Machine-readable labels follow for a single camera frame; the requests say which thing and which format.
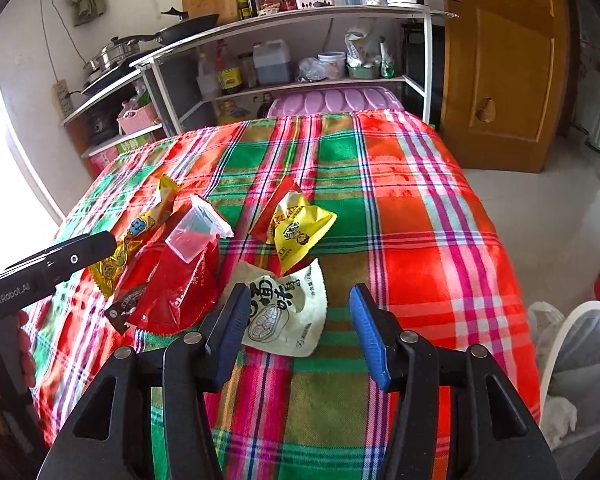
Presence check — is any clear pink plastic wrapper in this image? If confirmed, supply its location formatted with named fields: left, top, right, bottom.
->
left=166, top=195, right=234, bottom=263

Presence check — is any dark liquid plastic jug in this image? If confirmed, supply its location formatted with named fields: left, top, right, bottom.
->
left=252, top=39, right=291, bottom=87

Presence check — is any black coffee stick wrapper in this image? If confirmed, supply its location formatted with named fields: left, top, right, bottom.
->
left=104, top=284, right=147, bottom=335

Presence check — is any red snack wrapper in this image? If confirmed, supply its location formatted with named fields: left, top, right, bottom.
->
left=109, top=204, right=220, bottom=336

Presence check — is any gold snack wrapper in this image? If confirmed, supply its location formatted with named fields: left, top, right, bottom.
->
left=90, top=174, right=181, bottom=297

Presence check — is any yellow snack wrapper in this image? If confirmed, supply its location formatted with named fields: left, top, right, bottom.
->
left=249, top=177, right=338, bottom=274

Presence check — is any white bag-lined trash bin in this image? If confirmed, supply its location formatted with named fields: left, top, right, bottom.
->
left=527, top=300, right=600, bottom=479

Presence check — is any white peanut snack wrapper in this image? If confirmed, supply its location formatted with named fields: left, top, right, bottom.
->
left=222, top=260, right=327, bottom=358

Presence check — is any plaid tablecloth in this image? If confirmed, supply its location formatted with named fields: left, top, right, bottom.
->
left=59, top=112, right=540, bottom=479

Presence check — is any black frying pan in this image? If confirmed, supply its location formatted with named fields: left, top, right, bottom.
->
left=111, top=14, right=220, bottom=46

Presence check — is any left hand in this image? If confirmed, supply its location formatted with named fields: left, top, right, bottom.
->
left=17, top=311, right=35, bottom=388

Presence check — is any pink woven basket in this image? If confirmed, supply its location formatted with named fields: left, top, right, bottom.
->
left=117, top=102, right=159, bottom=134

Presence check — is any soy sauce bottle yellow label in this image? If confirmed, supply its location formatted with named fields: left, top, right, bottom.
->
left=215, top=39, right=244, bottom=94

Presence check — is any metal kitchen shelf unit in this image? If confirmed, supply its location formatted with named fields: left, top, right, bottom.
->
left=62, top=4, right=449, bottom=176

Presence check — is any wooden door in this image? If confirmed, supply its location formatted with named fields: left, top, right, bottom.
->
left=440, top=0, right=570, bottom=172

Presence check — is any steel steamer pot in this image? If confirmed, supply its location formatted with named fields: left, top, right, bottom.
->
left=83, top=37, right=140, bottom=82

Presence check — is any green milk carton box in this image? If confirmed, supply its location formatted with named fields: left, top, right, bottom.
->
left=84, top=129, right=166, bottom=174

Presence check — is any purple lid storage bin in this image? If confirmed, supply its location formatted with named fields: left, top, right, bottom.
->
left=268, top=86, right=404, bottom=117

